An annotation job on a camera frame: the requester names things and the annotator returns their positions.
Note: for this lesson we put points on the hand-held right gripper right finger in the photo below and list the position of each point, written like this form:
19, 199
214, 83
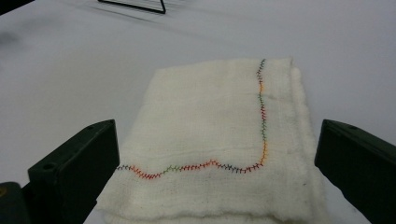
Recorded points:
358, 165

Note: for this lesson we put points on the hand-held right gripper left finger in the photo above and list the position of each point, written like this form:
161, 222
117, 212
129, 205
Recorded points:
73, 168

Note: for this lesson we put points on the white cloth with coloured stitching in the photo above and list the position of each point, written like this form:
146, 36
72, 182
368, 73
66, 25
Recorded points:
214, 137

